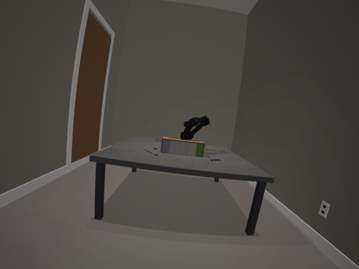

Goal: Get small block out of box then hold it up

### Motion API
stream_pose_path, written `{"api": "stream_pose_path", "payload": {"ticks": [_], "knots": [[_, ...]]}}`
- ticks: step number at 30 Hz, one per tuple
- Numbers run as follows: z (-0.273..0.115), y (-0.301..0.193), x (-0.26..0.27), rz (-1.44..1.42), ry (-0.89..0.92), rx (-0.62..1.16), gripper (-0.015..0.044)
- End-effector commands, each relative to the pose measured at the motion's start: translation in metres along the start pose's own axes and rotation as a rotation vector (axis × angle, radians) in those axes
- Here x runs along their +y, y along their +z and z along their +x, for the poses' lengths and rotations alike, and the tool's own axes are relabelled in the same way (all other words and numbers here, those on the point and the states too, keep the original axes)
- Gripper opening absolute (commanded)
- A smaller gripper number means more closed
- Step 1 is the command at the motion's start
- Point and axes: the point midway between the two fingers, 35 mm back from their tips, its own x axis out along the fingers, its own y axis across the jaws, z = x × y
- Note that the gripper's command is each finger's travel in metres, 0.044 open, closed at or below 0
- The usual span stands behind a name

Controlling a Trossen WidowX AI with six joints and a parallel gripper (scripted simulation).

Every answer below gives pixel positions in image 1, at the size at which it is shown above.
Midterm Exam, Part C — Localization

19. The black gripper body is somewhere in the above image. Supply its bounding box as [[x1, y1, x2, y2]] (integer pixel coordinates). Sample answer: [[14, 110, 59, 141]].
[[181, 128, 191, 139]]

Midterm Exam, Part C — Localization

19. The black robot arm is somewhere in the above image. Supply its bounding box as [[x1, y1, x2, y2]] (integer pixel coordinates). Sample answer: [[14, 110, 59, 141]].
[[183, 115, 210, 140]]

